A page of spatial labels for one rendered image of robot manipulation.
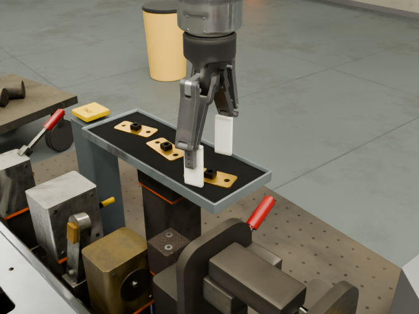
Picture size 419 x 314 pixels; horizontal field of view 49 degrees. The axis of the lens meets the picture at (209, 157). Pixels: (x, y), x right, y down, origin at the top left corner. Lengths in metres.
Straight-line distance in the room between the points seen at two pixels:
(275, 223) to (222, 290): 0.87
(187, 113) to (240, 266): 0.22
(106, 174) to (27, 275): 0.32
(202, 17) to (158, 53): 3.78
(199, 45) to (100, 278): 0.38
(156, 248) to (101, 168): 0.39
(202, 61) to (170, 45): 3.72
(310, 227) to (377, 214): 1.37
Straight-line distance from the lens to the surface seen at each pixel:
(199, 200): 0.71
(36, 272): 0.87
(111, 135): 0.92
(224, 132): 0.77
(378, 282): 1.30
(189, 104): 0.63
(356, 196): 2.89
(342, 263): 1.33
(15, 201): 1.12
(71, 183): 0.88
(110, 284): 0.74
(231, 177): 0.76
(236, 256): 0.57
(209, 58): 0.64
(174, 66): 4.44
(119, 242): 0.77
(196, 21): 0.62
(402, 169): 3.27
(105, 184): 1.09
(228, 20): 0.62
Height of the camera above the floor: 1.57
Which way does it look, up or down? 30 degrees down
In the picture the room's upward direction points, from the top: straight up
